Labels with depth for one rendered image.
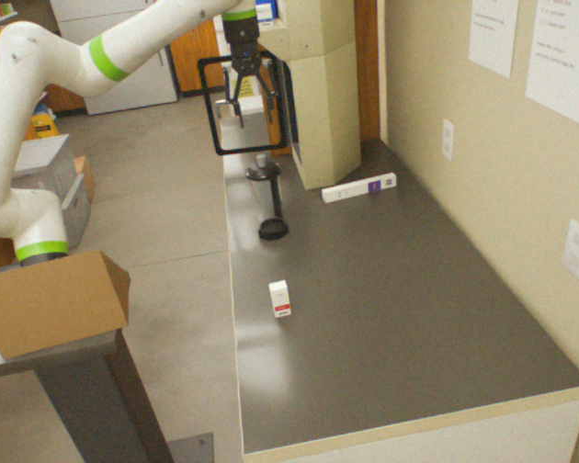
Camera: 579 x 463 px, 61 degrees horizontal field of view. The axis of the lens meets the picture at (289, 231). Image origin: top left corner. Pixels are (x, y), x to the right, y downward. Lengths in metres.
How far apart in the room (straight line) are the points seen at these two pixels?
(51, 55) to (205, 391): 1.63
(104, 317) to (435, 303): 0.84
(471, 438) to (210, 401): 1.47
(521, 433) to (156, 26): 1.20
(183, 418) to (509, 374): 1.57
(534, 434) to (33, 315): 1.17
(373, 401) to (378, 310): 0.28
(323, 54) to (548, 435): 1.23
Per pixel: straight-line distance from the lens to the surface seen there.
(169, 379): 2.55
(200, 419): 2.35
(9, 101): 1.33
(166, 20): 1.27
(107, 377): 1.54
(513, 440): 1.22
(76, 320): 1.38
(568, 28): 1.11
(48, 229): 1.45
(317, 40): 1.69
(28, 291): 1.34
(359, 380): 1.11
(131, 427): 1.69
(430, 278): 1.37
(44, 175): 3.64
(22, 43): 1.31
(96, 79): 1.39
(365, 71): 2.14
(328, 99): 1.74
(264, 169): 1.47
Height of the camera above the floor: 1.78
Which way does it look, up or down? 32 degrees down
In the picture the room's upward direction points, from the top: 8 degrees counter-clockwise
